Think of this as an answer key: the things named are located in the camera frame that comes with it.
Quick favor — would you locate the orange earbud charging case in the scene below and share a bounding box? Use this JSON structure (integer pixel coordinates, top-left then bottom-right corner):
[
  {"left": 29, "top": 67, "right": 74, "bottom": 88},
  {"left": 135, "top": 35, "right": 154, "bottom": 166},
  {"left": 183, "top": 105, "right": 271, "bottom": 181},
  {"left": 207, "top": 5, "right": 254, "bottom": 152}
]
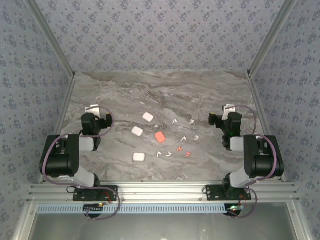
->
[{"left": 154, "top": 131, "right": 166, "bottom": 144}]

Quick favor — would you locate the left small circuit board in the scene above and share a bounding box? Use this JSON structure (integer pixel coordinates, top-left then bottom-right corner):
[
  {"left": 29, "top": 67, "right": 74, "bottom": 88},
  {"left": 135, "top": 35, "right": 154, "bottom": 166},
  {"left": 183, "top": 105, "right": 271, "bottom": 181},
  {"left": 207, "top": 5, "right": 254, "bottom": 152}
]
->
[{"left": 83, "top": 203, "right": 105, "bottom": 214}]

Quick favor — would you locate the small circuit board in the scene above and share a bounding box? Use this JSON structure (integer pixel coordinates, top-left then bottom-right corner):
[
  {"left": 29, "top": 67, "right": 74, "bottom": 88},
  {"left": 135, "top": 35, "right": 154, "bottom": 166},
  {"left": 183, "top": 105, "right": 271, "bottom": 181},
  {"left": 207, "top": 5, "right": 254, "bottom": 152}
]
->
[
  {"left": 226, "top": 204, "right": 245, "bottom": 216},
  {"left": 83, "top": 203, "right": 105, "bottom": 214}
]

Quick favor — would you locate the right small circuit board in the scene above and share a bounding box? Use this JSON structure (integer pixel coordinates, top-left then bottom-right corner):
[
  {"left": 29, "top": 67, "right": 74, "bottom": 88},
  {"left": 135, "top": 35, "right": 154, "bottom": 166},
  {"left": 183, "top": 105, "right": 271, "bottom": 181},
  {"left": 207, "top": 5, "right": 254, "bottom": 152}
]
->
[{"left": 226, "top": 204, "right": 245, "bottom": 216}]

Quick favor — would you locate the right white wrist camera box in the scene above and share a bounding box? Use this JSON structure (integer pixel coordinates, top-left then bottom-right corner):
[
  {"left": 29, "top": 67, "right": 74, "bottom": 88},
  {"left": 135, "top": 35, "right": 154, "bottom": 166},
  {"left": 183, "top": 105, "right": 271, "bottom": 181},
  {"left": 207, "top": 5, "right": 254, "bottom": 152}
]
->
[{"left": 222, "top": 104, "right": 236, "bottom": 121}]

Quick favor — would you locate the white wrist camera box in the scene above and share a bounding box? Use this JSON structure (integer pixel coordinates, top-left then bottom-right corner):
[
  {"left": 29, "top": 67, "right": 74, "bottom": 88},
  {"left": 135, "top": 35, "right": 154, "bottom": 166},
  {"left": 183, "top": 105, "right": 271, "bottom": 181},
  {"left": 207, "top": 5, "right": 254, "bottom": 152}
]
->
[
  {"left": 222, "top": 104, "right": 236, "bottom": 121},
  {"left": 84, "top": 104, "right": 101, "bottom": 118}
]

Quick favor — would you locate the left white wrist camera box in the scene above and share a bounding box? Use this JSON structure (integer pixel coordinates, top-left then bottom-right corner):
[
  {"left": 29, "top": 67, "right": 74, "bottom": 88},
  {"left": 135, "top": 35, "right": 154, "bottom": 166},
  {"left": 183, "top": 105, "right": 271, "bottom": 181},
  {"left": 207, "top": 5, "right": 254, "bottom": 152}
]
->
[{"left": 84, "top": 104, "right": 101, "bottom": 118}]

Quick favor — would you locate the aluminium table side rail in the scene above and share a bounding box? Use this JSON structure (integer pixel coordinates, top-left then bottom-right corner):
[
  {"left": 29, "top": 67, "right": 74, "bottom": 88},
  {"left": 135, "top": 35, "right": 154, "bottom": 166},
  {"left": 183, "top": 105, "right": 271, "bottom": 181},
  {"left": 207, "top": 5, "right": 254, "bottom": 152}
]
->
[
  {"left": 246, "top": 72, "right": 287, "bottom": 183},
  {"left": 37, "top": 74, "right": 77, "bottom": 185}
]

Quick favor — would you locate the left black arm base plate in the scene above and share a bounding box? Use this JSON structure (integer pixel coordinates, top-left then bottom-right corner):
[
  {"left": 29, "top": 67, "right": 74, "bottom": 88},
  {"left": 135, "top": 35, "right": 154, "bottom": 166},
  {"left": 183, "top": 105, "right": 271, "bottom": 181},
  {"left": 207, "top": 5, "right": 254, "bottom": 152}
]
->
[{"left": 72, "top": 185, "right": 119, "bottom": 202}]

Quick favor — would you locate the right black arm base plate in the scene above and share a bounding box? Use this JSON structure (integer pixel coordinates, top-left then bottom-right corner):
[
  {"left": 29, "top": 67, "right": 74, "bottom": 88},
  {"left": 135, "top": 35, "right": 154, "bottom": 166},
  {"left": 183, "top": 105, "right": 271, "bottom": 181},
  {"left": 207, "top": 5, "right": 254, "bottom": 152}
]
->
[{"left": 205, "top": 184, "right": 252, "bottom": 202}]

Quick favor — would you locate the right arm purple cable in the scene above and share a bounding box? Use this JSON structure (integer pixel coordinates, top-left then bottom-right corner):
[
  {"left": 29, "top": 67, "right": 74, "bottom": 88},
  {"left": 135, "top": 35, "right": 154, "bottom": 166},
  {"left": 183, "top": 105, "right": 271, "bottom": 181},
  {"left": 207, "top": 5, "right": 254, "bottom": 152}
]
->
[{"left": 226, "top": 104, "right": 279, "bottom": 220}]

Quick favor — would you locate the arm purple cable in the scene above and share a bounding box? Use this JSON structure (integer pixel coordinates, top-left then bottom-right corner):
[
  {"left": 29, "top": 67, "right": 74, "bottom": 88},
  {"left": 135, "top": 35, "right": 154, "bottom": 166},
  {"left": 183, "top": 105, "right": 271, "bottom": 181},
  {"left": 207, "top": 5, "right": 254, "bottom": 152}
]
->
[
  {"left": 226, "top": 104, "right": 279, "bottom": 220},
  {"left": 41, "top": 106, "right": 121, "bottom": 221}
]

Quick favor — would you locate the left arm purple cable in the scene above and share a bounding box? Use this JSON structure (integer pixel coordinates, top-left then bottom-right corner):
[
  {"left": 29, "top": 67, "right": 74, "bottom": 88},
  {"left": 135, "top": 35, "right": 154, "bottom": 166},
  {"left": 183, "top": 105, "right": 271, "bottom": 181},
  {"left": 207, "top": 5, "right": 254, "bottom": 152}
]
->
[{"left": 41, "top": 106, "right": 121, "bottom": 221}]

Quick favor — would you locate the aluminium mounting rail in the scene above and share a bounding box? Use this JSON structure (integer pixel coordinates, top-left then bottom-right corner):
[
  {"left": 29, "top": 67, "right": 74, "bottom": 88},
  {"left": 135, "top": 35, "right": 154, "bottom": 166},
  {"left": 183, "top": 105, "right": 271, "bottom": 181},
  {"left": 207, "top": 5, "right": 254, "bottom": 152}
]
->
[{"left": 26, "top": 181, "right": 300, "bottom": 204}]

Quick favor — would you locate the aluminium corner post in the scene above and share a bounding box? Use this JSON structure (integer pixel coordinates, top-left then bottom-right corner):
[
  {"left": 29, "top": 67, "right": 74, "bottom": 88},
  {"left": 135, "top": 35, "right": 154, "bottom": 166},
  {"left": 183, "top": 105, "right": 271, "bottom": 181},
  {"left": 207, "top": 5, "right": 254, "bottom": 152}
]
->
[
  {"left": 246, "top": 0, "right": 299, "bottom": 78},
  {"left": 24, "top": 0, "right": 76, "bottom": 79}
]

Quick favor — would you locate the pale blue slotted cable tray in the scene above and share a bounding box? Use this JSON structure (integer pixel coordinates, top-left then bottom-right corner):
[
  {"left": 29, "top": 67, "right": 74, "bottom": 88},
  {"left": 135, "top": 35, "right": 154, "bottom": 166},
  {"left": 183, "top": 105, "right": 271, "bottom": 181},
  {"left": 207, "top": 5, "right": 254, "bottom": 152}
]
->
[{"left": 36, "top": 203, "right": 227, "bottom": 215}]

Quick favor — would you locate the aluminium frame leg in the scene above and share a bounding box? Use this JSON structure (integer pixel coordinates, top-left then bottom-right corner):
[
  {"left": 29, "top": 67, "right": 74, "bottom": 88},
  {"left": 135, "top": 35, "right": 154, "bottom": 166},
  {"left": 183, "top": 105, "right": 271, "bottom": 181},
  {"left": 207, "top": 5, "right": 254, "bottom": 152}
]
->
[
  {"left": 11, "top": 202, "right": 38, "bottom": 240},
  {"left": 286, "top": 202, "right": 313, "bottom": 240}
]

